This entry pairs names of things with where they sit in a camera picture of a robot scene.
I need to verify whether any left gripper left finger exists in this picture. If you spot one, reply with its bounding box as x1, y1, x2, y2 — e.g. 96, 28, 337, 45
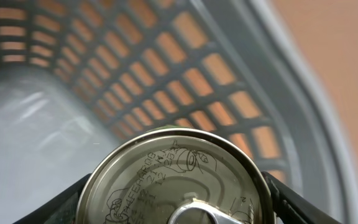
14, 174, 91, 224

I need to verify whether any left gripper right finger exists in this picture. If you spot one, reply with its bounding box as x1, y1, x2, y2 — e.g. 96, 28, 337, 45
262, 171, 341, 224

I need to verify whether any green labelled round container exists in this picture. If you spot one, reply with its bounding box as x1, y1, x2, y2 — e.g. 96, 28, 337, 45
75, 126, 277, 223

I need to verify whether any grey plastic mesh basket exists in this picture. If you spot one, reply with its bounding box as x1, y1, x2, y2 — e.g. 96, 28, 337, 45
0, 0, 358, 223

